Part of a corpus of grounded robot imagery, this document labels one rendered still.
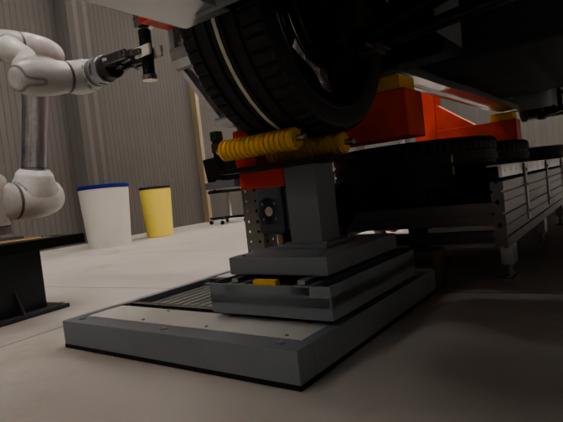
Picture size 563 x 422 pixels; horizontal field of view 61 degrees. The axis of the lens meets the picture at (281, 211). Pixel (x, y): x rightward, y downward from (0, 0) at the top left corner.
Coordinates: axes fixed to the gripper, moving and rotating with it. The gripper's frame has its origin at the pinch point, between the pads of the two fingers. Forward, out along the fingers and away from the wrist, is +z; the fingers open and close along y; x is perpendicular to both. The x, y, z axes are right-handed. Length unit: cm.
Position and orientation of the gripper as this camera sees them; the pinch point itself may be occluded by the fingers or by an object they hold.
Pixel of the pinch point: (148, 52)
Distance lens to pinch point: 153.2
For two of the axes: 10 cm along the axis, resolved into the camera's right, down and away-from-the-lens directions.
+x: -1.1, -9.9, -0.5
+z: 8.1, -0.6, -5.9
